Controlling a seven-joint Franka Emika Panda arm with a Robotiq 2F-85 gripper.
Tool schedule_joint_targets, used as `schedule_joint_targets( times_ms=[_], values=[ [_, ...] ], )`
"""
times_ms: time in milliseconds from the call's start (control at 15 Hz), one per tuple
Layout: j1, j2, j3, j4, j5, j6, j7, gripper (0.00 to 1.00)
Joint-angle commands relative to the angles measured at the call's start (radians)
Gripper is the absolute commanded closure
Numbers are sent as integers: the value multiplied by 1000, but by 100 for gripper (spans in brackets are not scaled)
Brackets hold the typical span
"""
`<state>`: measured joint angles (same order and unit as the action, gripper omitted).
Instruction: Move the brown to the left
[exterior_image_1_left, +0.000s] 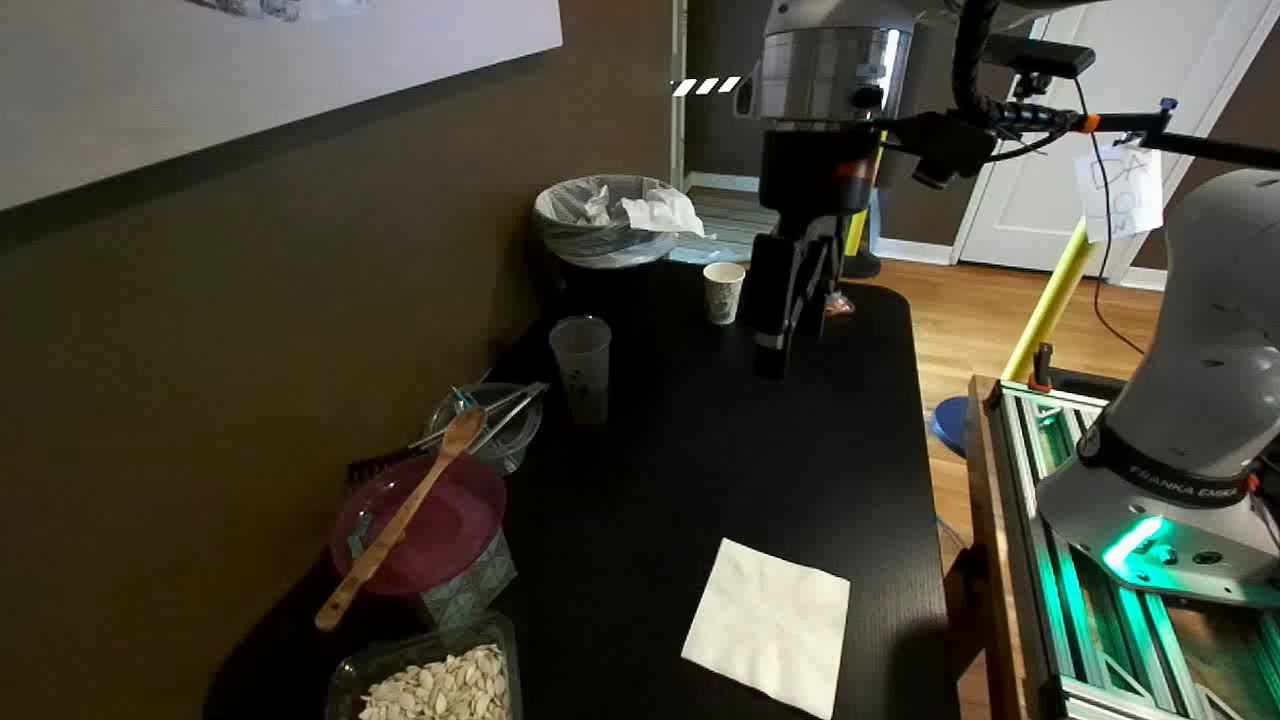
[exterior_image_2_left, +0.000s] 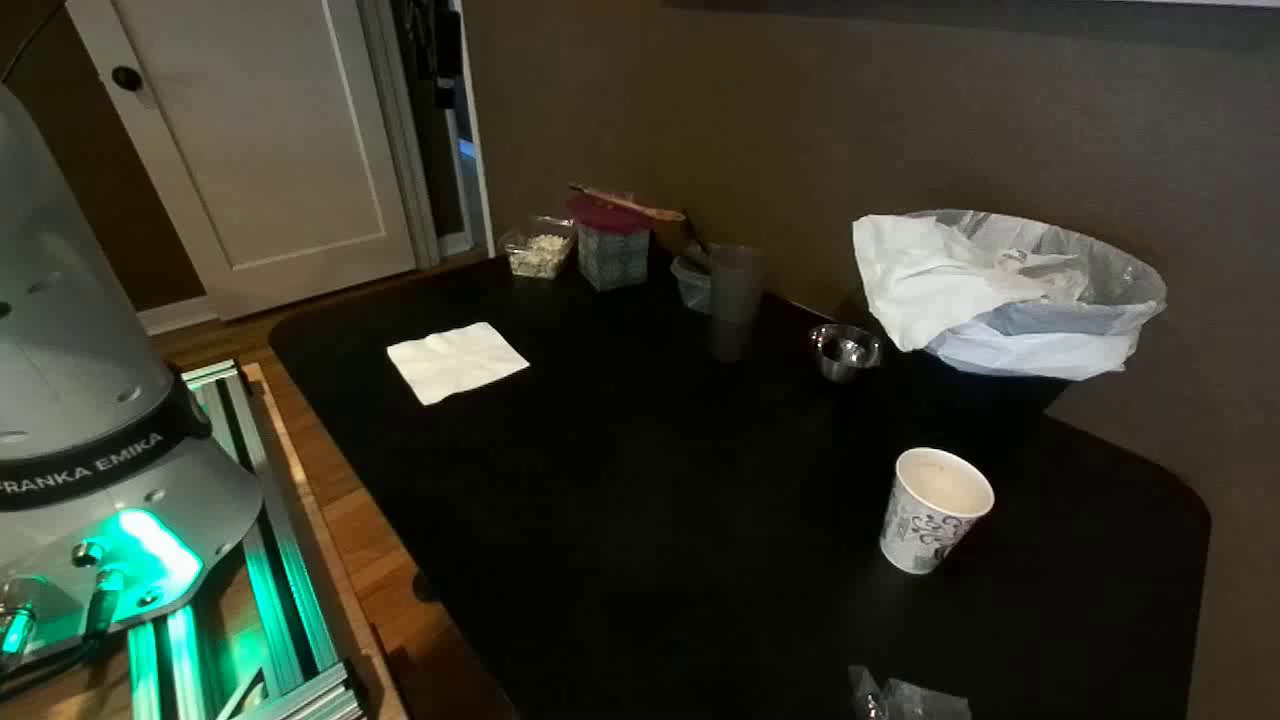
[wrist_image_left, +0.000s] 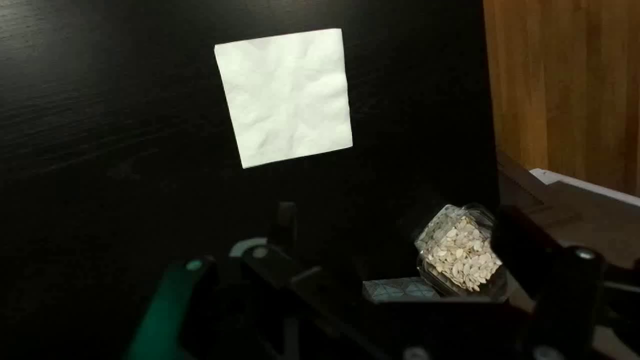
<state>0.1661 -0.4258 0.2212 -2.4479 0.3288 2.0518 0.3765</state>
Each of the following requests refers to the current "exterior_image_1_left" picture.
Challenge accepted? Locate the yellow leaning pole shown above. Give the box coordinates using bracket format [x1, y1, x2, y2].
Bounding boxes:
[1001, 214, 1100, 391]

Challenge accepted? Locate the white paper sheet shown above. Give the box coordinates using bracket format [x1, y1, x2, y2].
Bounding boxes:
[1074, 135, 1168, 247]

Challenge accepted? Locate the translucent plastic cup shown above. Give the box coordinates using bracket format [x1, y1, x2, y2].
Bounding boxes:
[549, 310, 617, 429]

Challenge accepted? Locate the white paper napkin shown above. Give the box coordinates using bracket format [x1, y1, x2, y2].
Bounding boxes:
[676, 534, 858, 720]

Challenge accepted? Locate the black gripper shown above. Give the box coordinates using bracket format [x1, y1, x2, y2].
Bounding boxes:
[742, 124, 879, 378]

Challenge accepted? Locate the white panel door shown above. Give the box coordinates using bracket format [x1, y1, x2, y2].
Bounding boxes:
[953, 0, 1280, 293]

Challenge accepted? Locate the yellow pole with black base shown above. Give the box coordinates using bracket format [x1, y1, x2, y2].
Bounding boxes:
[838, 130, 890, 281]

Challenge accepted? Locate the blue round object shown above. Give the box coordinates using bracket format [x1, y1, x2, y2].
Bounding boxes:
[927, 391, 986, 459]

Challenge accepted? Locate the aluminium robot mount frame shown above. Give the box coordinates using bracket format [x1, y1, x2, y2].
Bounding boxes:
[968, 376, 1280, 720]

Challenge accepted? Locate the thin black hanging cable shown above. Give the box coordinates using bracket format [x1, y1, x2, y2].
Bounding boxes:
[1074, 77, 1153, 363]

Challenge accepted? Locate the clear glass bowl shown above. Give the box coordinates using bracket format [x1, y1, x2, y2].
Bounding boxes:
[426, 378, 551, 479]

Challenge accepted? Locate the white patterned paper cup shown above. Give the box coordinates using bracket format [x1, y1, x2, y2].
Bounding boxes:
[701, 261, 753, 326]

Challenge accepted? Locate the clear container of seeds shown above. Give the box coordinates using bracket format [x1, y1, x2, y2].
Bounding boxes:
[319, 610, 529, 720]

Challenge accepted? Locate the brown wooden spoon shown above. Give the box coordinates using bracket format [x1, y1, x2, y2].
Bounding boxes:
[312, 408, 494, 634]

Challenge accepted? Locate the black camera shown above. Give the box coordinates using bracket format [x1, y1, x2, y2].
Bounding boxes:
[976, 35, 1100, 83]

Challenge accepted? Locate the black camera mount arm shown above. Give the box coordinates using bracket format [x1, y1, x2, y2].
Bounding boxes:
[872, 99, 1280, 186]

